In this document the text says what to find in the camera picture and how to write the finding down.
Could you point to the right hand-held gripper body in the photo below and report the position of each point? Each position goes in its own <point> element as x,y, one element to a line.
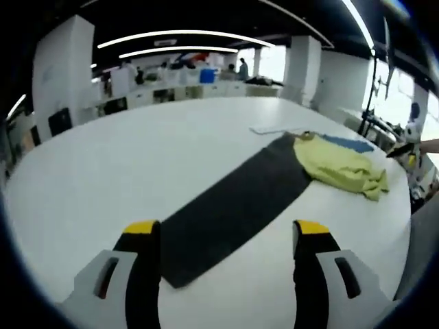
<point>414,133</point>

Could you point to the short curved ceiling light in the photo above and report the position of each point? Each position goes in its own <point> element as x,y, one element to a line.
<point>178,50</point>

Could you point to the black camera stand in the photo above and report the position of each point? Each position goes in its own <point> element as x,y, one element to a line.
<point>372,89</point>

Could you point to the white appliance cabinet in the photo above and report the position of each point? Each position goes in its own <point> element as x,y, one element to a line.
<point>123,82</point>

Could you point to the yellow and blue garment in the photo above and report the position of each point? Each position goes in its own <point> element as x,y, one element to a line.
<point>336,164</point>

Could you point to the white lab counter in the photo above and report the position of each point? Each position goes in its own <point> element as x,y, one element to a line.
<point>185,92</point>

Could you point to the long curved ceiling light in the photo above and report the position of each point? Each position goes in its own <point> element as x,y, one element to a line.
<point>185,33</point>

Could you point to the white square pillar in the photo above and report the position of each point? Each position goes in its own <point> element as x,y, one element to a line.
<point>305,68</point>
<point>61,75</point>

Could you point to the ceiling air vent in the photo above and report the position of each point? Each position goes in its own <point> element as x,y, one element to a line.
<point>165,42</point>

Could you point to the blue box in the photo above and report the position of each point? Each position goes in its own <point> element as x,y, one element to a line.
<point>208,76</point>

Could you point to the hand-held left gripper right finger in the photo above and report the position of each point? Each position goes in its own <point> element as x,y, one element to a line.
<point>329,294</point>

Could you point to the black office chair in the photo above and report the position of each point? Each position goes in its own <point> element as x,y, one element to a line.
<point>60,121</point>

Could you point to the black template mat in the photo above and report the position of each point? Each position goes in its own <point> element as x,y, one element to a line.
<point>233,212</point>

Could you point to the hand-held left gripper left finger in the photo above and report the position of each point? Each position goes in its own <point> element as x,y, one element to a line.
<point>103,301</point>

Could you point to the grey chair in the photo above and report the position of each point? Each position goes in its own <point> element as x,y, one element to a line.
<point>425,246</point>

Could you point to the straight ceiling light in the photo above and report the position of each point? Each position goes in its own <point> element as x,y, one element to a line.
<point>360,24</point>

